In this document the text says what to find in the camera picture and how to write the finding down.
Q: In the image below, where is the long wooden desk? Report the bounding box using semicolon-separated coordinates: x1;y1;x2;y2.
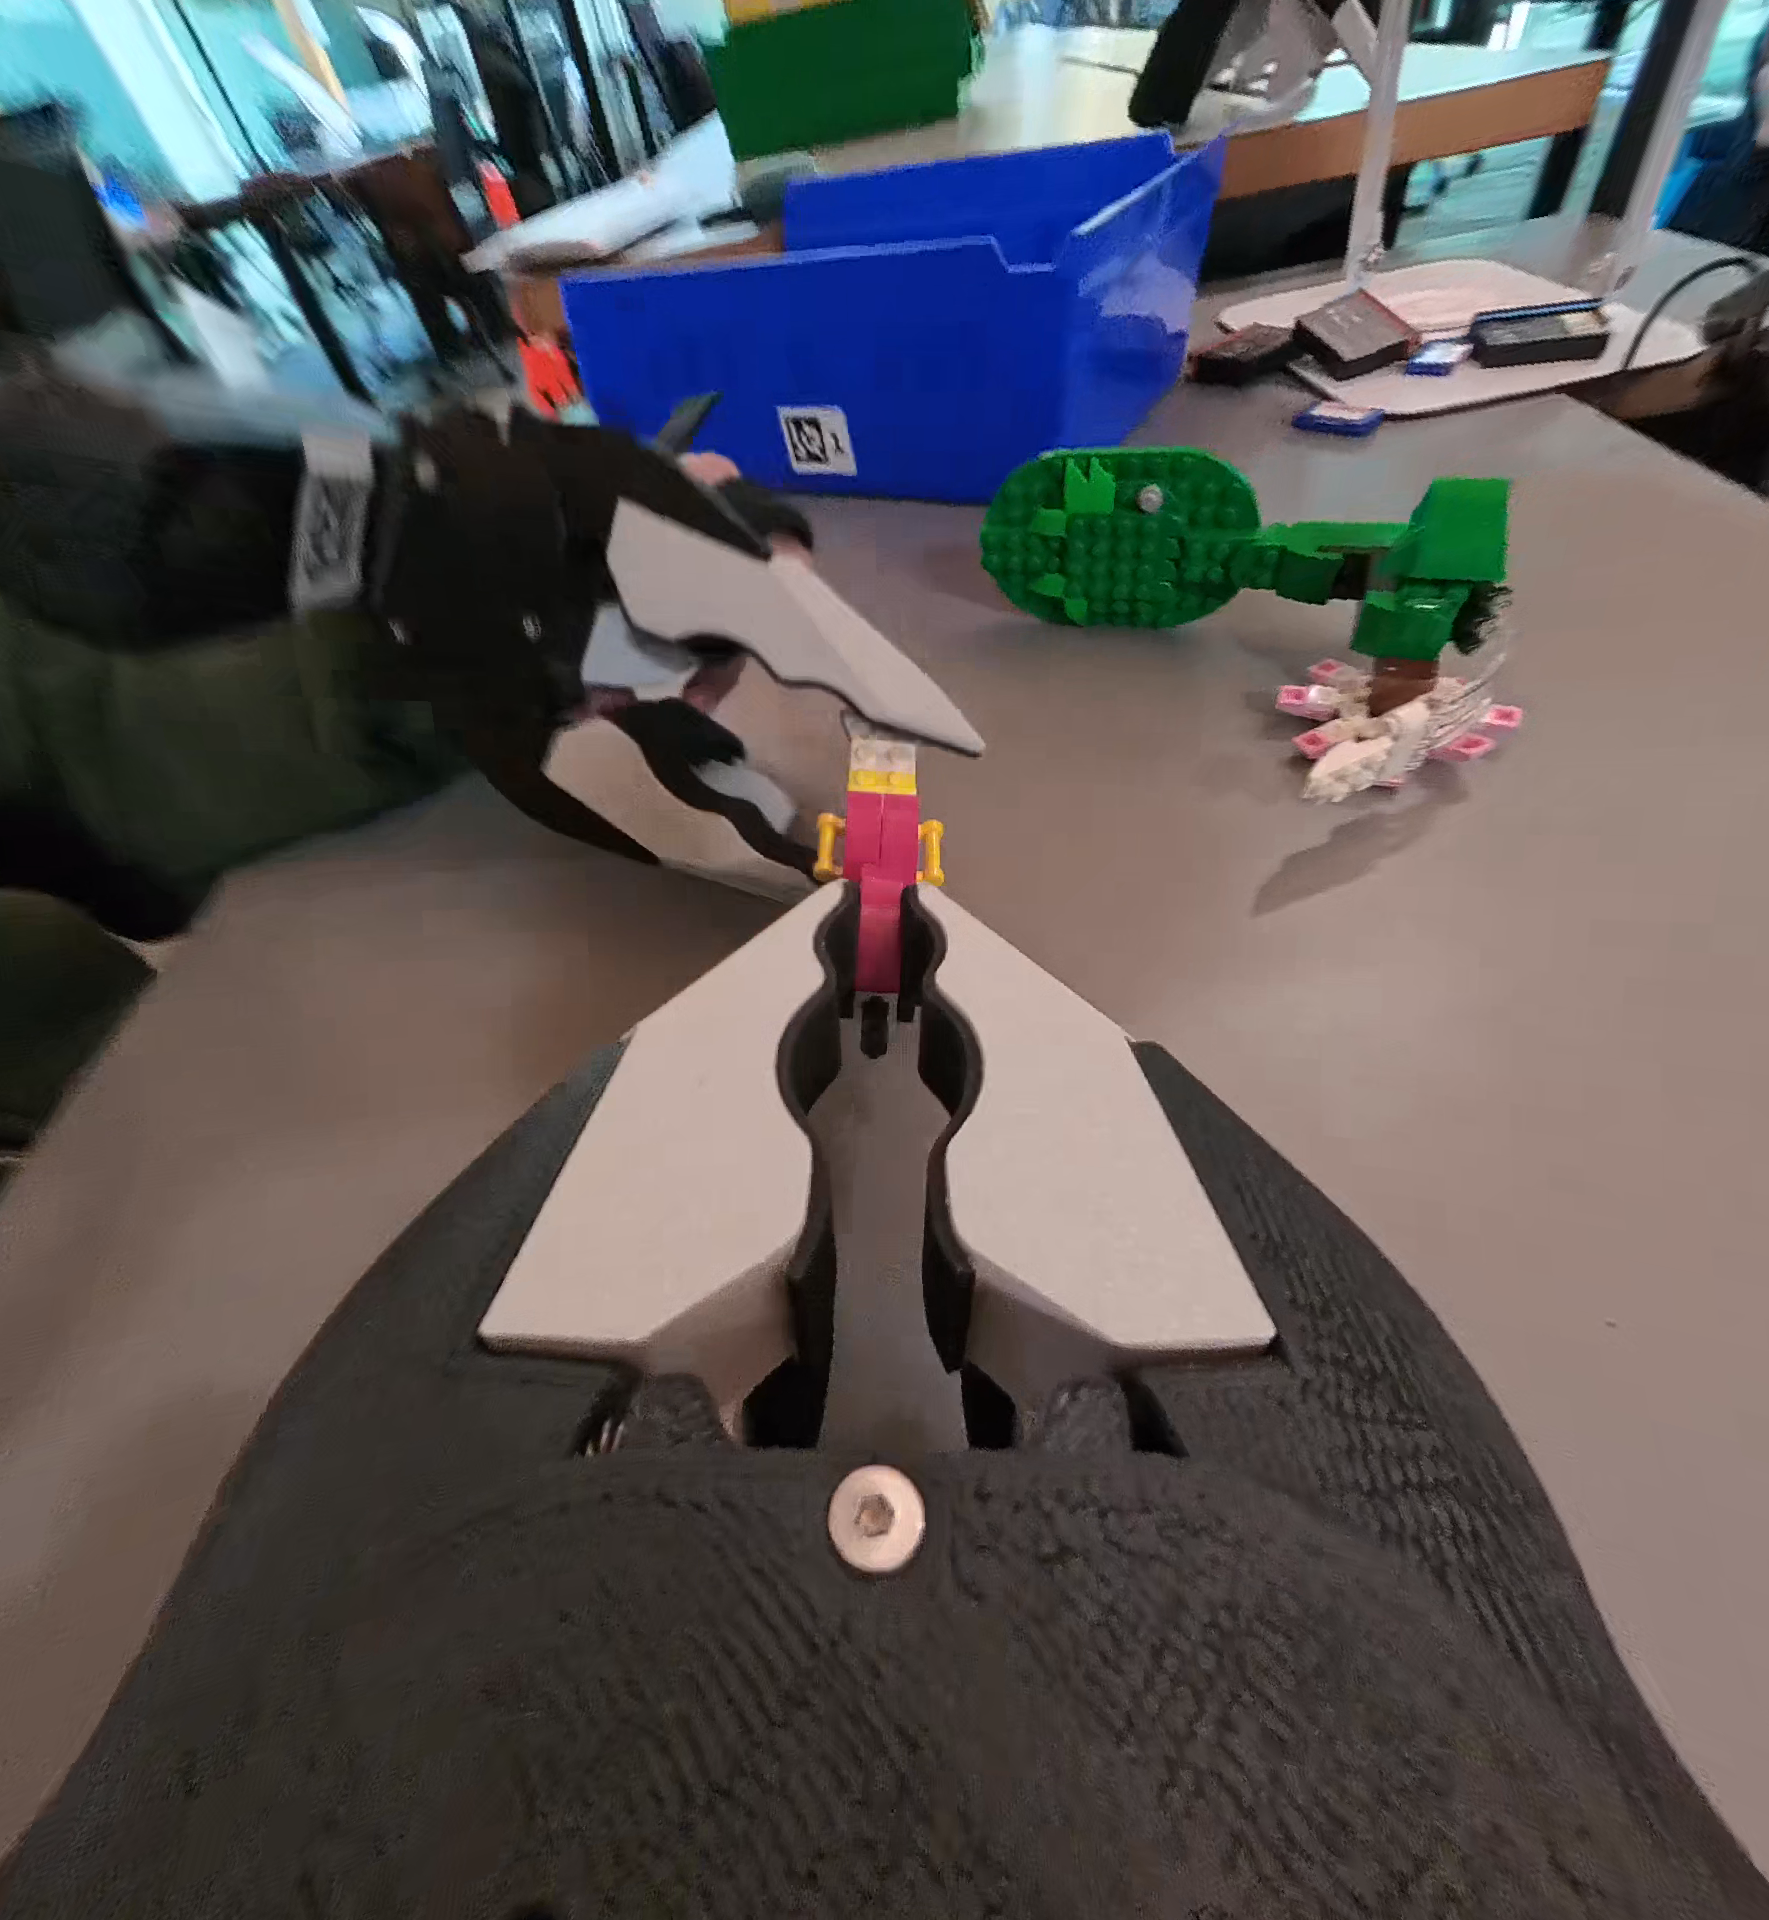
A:
960;21;1615;201

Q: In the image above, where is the person's left hand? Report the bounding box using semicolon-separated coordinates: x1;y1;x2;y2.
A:
675;445;814;554

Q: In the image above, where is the green storage box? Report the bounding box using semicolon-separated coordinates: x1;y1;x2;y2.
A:
701;0;986;162

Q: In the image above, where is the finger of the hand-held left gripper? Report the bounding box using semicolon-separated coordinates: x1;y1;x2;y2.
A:
625;699;830;902
604;496;988;757

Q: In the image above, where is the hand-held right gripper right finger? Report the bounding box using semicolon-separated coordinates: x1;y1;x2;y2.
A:
902;885;1279;1427

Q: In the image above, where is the black slim box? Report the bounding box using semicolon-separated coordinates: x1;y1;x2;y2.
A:
1467;297;1614;368

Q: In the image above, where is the blue plastic bin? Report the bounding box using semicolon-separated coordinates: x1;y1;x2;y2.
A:
561;131;1229;508

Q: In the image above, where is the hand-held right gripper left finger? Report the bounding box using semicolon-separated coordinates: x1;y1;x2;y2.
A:
479;882;861;1427

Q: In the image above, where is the black cable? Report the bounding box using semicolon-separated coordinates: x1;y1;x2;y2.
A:
1615;253;1769;379

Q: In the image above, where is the black and grey device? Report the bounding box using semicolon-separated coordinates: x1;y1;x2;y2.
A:
1127;0;1353;133

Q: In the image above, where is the white stand frame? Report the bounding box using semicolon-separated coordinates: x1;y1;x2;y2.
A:
1335;0;1732;301

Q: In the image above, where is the white and pink lego flower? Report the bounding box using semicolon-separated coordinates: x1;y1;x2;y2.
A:
1271;656;1528;805

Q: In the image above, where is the pink and yellow lego assembly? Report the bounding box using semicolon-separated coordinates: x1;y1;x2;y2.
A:
811;731;951;1001

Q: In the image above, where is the red object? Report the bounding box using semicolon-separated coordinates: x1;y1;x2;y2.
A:
514;332;587;425

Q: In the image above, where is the person's dark clothing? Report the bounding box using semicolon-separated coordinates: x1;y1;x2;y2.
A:
0;882;160;1299

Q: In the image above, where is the person's left forearm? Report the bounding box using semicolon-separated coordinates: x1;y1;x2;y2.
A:
0;508;533;939

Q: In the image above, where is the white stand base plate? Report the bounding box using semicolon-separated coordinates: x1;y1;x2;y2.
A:
1214;256;1713;422

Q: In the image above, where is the black square box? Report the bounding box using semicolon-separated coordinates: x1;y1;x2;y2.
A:
1290;291;1426;381

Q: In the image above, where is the green lego plant build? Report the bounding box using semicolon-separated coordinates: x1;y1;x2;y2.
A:
980;445;1515;662

